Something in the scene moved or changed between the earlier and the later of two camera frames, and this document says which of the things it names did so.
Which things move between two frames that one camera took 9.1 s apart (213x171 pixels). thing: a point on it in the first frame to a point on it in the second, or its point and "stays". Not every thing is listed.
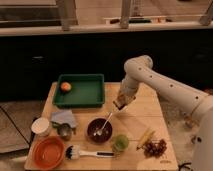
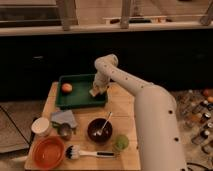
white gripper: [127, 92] to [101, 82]
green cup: [120, 142] stays
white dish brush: [73, 152] stays
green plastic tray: [87, 91] stays
